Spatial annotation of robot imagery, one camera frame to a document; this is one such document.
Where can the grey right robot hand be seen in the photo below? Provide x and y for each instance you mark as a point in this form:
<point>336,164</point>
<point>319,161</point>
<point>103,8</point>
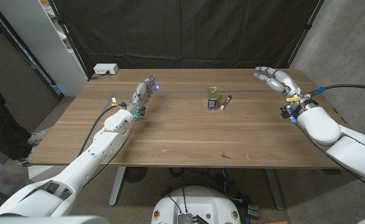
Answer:
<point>281,81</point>

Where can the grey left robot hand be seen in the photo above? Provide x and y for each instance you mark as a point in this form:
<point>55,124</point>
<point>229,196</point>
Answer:
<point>141,93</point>

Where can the small metal key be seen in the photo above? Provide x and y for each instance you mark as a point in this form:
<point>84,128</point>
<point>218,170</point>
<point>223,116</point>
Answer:
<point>224,156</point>

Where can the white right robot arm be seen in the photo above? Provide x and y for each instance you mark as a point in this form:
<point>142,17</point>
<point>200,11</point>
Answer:
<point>341,137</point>

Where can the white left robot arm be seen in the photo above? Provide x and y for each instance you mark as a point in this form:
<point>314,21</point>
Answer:
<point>86,165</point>

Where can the medicine bottle with green cap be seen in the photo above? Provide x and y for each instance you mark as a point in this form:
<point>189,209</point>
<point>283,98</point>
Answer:
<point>213,99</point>

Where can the white power strip box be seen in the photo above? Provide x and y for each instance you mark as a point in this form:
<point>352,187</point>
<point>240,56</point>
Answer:
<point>105,68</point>

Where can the black backdrop stand pole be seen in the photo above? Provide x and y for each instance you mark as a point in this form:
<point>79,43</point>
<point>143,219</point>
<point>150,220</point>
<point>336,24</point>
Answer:
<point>305,32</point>
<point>70,40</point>

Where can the brown marker pen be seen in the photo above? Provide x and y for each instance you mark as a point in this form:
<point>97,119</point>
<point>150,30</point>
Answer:
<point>226,102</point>

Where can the black backdrop curtain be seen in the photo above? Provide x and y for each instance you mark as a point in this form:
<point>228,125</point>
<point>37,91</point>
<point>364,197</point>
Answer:
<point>185,31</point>

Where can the round black floor fan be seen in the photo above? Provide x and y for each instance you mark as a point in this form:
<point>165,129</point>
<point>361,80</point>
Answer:
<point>135,174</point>

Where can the white table leg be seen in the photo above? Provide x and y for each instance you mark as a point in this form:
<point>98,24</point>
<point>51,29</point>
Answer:
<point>275,189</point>
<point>117,186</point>

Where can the white shelf cabinet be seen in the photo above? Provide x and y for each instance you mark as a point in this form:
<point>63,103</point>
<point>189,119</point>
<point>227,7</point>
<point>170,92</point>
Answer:
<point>42,43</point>

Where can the grey sneaker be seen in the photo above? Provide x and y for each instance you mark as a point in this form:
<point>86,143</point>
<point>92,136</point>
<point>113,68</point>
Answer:
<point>23,162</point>
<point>36,137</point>

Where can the white robot torso base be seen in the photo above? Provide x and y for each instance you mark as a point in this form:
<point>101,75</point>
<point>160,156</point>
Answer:
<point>198,205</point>

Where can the clear plastic storage box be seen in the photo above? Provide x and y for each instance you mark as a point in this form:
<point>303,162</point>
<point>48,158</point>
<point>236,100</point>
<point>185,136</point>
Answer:
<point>2,180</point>

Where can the white head camera housing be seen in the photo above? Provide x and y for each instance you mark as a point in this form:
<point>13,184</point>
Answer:
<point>45,220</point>

